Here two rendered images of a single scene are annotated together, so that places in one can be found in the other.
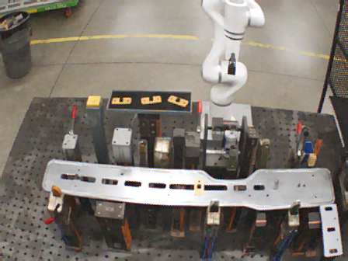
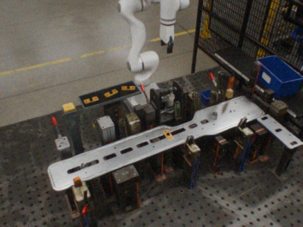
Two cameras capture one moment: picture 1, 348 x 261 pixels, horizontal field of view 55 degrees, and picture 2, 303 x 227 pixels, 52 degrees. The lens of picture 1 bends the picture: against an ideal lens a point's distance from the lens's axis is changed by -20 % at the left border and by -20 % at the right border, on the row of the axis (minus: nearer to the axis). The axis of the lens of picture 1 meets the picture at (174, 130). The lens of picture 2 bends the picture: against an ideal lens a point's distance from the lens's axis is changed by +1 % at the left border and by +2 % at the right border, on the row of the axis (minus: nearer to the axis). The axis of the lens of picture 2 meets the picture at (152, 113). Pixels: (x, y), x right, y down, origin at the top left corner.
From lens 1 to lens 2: 0.63 m
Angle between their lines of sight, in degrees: 22
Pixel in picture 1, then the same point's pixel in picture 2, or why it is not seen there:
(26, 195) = (17, 219)
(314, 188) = (243, 109)
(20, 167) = not seen: outside the picture
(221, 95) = (144, 78)
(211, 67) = (136, 60)
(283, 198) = (226, 122)
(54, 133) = (17, 154)
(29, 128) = not seen: outside the picture
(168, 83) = (68, 97)
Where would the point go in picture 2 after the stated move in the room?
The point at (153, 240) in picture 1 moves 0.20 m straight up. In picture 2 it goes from (148, 191) to (148, 171)
